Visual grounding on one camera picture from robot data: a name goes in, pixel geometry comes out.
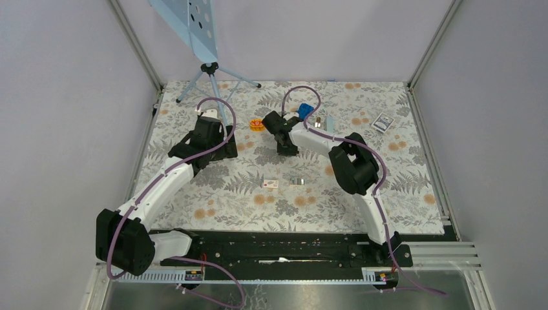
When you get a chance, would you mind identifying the cardboard staple box sleeve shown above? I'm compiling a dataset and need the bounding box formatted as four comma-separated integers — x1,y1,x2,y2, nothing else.
262,179,279,189

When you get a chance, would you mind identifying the blue music stand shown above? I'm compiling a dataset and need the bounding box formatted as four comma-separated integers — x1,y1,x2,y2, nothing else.
149,0,262,103

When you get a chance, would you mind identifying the floral tablecloth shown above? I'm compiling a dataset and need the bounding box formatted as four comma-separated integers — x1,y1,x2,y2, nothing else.
153,81,444,234

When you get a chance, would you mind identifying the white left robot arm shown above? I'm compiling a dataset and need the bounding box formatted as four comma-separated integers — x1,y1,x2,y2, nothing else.
95,116,237,276

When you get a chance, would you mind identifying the blue toy car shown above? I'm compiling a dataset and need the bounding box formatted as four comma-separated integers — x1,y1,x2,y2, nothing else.
297,103,314,120

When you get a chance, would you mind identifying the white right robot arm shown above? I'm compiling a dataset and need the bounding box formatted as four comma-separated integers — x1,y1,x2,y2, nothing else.
262,111,397,266

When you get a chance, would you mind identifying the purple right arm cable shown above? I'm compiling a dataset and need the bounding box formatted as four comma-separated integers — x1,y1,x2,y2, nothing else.
281,85,448,298

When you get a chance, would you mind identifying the orange tape roll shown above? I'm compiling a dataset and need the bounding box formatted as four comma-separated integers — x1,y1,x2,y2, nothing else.
249,119,265,132

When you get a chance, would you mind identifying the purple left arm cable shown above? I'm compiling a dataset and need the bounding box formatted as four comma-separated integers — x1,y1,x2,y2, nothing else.
105,97,247,309

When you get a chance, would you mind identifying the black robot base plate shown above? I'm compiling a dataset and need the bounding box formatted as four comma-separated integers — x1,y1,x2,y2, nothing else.
187,230,413,281

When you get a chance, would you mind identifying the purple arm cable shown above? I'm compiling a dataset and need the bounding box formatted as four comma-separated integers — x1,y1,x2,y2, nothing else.
105,97,247,309
281,85,448,298

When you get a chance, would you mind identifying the silver stapler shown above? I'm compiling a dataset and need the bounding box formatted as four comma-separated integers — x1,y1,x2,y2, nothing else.
314,115,334,133

